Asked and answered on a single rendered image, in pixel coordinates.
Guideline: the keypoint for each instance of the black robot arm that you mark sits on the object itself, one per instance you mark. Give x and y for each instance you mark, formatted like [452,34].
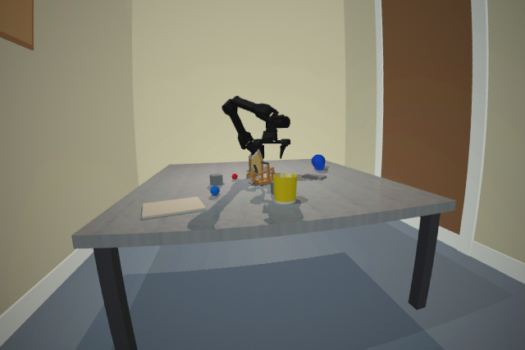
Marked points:
[262,111]

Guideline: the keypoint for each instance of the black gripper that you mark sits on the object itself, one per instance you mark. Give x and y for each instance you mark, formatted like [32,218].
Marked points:
[259,143]

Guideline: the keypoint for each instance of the yellow mug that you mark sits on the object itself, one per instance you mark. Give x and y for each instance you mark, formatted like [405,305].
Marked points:
[285,186]

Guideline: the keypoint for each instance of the blue cylinder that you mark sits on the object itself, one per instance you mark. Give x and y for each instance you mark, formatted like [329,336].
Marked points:
[318,162]

